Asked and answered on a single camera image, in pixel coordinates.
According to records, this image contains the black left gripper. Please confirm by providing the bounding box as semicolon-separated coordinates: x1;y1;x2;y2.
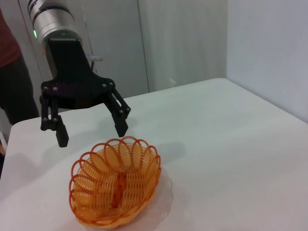
39;38;132;148

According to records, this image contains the orange woven plastic basket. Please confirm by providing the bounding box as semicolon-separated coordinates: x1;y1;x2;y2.
69;136;161;229

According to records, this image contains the person in red shirt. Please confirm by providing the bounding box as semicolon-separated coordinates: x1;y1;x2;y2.
0;7;40;126

